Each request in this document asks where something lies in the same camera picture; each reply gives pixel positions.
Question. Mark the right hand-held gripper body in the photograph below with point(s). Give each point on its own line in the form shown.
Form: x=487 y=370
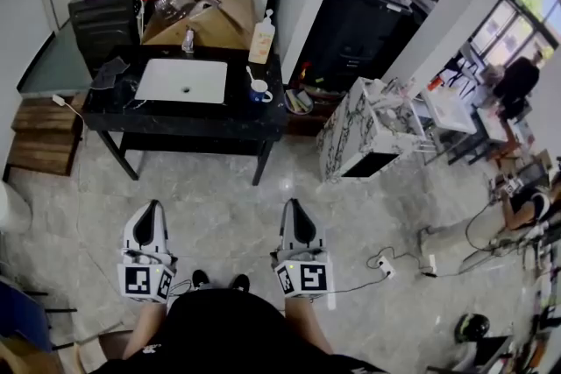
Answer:
x=313 y=276

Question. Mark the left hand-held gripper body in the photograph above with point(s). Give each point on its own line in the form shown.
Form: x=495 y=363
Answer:
x=138 y=280

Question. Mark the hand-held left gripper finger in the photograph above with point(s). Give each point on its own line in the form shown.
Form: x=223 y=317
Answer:
x=130 y=232
x=164 y=234

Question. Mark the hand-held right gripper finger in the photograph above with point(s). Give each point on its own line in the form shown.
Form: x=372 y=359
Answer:
x=319 y=238
x=287 y=232

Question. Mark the blue and white mug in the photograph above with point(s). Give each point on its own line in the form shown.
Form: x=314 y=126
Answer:
x=259 y=94

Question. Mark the person's right forearm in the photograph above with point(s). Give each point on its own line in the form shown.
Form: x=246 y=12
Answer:
x=307 y=324

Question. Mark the person's left forearm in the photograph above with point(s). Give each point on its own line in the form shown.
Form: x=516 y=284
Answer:
x=146 y=328

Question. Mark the person's left black shoe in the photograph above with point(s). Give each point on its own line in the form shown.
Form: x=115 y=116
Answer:
x=200 y=278

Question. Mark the person's black shoe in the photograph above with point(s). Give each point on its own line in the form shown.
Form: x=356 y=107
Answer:
x=241 y=282
x=200 y=278

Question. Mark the person's right black shoe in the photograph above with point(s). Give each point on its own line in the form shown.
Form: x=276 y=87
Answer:
x=241 y=282

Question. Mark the white power strip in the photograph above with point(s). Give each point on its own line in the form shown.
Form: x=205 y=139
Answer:
x=386 y=267

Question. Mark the person's black shirt torso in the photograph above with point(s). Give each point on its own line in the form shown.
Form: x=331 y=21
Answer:
x=228 y=337

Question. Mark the white marble cabinet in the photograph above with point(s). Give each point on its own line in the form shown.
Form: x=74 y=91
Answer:
x=350 y=122

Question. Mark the blue chair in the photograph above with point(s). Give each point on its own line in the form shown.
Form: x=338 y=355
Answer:
x=22 y=315

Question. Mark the black marble vanity table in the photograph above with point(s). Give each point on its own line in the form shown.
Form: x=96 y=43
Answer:
x=245 y=118

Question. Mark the wooden steps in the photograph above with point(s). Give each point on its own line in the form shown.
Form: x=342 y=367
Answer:
x=44 y=136

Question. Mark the bowl of small items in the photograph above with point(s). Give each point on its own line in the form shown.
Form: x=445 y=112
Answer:
x=299 y=102

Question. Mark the white power adapter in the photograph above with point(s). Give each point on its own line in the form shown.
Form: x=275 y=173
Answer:
x=58 y=100

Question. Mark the white sink basin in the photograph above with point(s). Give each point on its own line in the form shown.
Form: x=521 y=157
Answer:
x=175 y=79

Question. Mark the grey cloth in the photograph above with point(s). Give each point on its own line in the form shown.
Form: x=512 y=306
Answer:
x=107 y=72

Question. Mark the black helmet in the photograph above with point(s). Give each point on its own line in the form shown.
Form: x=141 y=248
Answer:
x=472 y=327

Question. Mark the white square basin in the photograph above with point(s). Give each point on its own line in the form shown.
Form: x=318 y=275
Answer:
x=449 y=109

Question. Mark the white pump soap bottle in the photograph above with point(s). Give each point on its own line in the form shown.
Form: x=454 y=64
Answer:
x=260 y=41

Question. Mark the chrome faucet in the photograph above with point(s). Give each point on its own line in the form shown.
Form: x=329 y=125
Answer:
x=188 y=40

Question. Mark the black drawer cabinet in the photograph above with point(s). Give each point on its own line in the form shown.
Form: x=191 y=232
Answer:
x=101 y=26

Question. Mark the black counter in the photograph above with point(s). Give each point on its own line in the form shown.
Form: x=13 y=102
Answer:
x=359 y=30

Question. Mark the clear glass jar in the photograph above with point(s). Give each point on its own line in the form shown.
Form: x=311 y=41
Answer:
x=173 y=2

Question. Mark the brown cardboard box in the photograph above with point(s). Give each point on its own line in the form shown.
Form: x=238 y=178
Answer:
x=232 y=0

